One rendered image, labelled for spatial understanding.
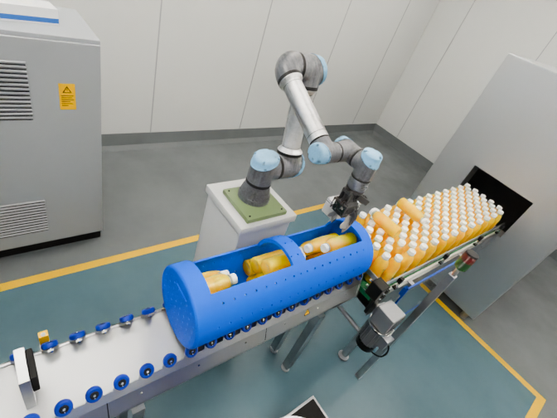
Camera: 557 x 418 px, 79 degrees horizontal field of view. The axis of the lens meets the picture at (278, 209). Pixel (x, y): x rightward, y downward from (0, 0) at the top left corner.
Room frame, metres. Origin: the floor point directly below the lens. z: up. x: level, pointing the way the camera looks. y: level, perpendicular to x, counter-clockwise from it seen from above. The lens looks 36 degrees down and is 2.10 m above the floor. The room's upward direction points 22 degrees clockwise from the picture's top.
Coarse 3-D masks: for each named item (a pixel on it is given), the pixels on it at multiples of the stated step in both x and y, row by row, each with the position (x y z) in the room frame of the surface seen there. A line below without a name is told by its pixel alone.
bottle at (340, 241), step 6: (348, 234) 1.28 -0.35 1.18; (354, 234) 1.29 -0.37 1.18; (330, 240) 1.19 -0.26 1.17; (336, 240) 1.20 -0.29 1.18; (342, 240) 1.22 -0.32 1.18; (348, 240) 1.24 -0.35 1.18; (354, 240) 1.26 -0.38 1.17; (330, 246) 1.16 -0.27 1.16; (336, 246) 1.17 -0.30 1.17; (342, 246) 1.20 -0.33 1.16
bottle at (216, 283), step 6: (210, 276) 0.76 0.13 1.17; (216, 276) 0.76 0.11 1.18; (222, 276) 0.77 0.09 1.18; (228, 276) 0.79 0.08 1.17; (210, 282) 0.73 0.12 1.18; (216, 282) 0.74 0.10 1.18; (222, 282) 0.75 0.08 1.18; (228, 282) 0.77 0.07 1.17; (210, 288) 0.71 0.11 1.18; (216, 288) 0.73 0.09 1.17; (222, 288) 0.74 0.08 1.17
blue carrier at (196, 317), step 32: (352, 224) 1.29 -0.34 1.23; (224, 256) 0.93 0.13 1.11; (288, 256) 0.94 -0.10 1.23; (320, 256) 1.02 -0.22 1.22; (352, 256) 1.13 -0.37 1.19; (192, 288) 0.65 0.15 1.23; (256, 288) 0.76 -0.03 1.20; (288, 288) 0.85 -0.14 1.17; (320, 288) 0.97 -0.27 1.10; (192, 320) 0.59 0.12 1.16; (224, 320) 0.64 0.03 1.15; (256, 320) 0.75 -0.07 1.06
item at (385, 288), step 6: (372, 282) 1.24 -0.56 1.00; (378, 282) 1.24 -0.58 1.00; (384, 282) 1.26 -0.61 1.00; (372, 288) 1.23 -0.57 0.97; (378, 288) 1.21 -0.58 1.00; (384, 288) 1.22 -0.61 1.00; (372, 294) 1.21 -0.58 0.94; (378, 294) 1.20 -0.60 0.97; (384, 294) 1.21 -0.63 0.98; (372, 300) 1.20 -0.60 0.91
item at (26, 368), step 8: (16, 352) 0.36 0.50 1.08; (24, 352) 0.37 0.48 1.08; (32, 352) 0.38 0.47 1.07; (16, 360) 0.35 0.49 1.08; (24, 360) 0.36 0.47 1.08; (32, 360) 0.37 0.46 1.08; (16, 368) 0.33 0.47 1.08; (24, 368) 0.34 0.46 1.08; (32, 368) 0.35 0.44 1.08; (24, 376) 0.32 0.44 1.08; (32, 376) 0.33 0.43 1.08; (24, 384) 0.31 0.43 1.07; (32, 384) 0.33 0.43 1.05; (24, 392) 0.31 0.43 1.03; (32, 392) 0.32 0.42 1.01; (24, 400) 0.30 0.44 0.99; (32, 400) 0.31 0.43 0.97
